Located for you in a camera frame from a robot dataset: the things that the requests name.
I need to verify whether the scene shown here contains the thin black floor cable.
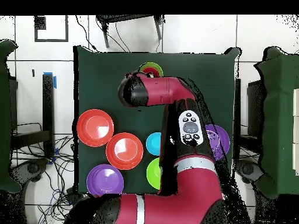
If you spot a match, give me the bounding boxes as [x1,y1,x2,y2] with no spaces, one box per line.
[75,15,99,53]

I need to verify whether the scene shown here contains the black square floor frame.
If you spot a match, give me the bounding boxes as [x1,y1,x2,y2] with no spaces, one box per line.
[34,15,69,43]

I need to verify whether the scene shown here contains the small green plastic bowl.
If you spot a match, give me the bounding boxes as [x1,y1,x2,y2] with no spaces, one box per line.
[138,62,164,78]

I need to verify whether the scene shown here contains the black metal frame stand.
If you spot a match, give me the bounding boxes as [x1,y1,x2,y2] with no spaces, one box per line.
[96,15,165,49]

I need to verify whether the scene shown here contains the small blue plastic bowl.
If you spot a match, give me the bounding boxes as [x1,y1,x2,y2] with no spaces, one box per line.
[145,132,162,156]

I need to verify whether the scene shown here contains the large purple plastic bowl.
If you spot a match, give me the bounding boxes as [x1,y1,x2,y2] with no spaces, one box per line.
[86,163,124,197]
[204,124,231,161]

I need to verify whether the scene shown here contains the tangle of black cables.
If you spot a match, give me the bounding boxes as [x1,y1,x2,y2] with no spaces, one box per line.
[11,122,80,224]

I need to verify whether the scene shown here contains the black metal beam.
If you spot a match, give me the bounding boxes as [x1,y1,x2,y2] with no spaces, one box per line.
[11,129,51,150]
[42,73,55,157]

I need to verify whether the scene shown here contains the red plastic cup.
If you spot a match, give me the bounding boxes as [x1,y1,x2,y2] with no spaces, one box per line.
[141,66,160,78]

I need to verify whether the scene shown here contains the dark green side table cloth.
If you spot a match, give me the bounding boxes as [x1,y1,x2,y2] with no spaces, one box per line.
[0,39,22,194]
[253,45,299,199]

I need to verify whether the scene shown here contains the large orange plastic bowl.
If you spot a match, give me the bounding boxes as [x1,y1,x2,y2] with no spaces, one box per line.
[77,108,114,148]
[105,132,144,170]

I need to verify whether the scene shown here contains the white box stack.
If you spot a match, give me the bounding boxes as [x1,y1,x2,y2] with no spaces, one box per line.
[293,88,299,176]

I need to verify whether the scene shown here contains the dark grey machine base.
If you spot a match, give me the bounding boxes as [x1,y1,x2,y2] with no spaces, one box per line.
[9,158,49,186]
[235,160,265,184]

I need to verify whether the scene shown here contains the large green plastic bowl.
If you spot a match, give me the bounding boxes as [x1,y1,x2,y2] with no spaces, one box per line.
[146,157,162,190]

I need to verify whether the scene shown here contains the black power strip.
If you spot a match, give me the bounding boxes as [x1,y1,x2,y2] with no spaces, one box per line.
[65,187,86,206]

